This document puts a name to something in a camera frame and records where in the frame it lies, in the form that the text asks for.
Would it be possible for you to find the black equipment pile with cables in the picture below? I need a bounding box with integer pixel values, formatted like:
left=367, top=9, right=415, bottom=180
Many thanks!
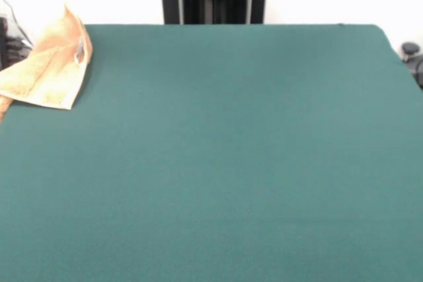
left=0, top=14, right=36, bottom=71

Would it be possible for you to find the grey office chair base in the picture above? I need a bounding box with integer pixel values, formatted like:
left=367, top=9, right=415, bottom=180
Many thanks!
left=401, top=42, right=423, bottom=90

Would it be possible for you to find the dark green table cloth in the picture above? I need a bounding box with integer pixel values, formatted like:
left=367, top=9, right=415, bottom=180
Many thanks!
left=0, top=23, right=423, bottom=282

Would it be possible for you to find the tan terry towel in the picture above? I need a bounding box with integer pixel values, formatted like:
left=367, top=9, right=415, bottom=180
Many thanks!
left=0, top=3, right=94, bottom=123

